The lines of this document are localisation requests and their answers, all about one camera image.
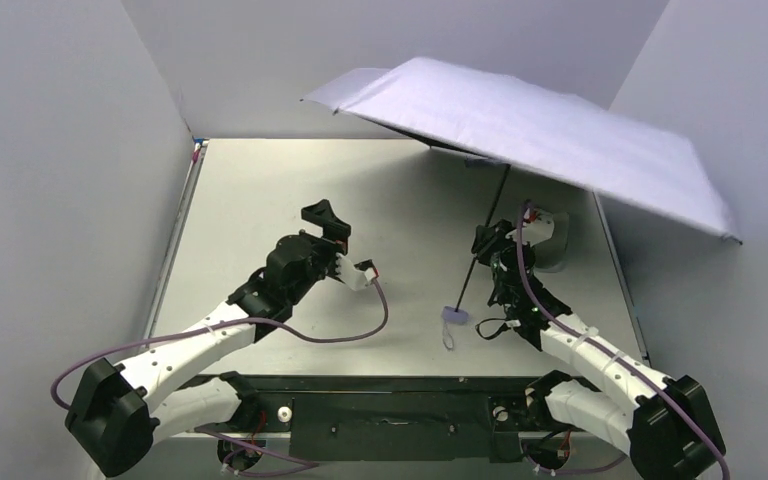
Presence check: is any purple zippered umbrella case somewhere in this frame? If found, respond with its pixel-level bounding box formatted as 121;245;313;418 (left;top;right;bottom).
532;212;570;273

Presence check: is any purple umbrella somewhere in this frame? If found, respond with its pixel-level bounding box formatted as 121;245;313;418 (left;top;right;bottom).
301;56;743;352

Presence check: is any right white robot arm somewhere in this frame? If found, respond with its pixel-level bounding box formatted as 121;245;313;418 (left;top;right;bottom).
471;219;730;479

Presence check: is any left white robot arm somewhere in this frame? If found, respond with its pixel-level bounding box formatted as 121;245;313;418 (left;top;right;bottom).
65;199;351;477

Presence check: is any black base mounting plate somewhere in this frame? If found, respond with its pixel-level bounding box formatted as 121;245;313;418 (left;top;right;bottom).
212;373;568;463

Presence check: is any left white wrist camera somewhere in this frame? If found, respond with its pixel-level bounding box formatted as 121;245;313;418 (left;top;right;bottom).
335;254;379;291

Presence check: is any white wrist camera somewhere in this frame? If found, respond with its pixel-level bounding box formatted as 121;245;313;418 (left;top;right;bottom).
335;254;379;291
522;208;555;246

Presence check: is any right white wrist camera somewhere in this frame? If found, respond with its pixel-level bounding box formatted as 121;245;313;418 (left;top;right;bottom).
522;208;555;246

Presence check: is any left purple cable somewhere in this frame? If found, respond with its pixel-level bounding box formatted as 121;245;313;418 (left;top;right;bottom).
49;276;391;478

